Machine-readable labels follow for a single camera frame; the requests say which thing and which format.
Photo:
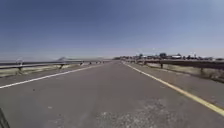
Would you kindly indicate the grey asphalt road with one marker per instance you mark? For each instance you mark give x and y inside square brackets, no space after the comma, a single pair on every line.
[110,96]

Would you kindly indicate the distant hill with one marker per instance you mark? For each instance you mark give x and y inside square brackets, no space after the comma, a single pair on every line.
[63,59]

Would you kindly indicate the distant buildings and trees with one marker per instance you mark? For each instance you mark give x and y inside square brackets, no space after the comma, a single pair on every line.
[163,56]

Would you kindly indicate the white painted edge line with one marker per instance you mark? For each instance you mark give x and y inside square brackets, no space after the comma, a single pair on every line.
[46,77]

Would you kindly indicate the metal guardrail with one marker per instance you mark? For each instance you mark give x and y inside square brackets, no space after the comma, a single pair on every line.
[36,64]
[190,63]

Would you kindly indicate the dry dirt verge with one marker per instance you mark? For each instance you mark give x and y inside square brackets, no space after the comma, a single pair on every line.
[190,70]

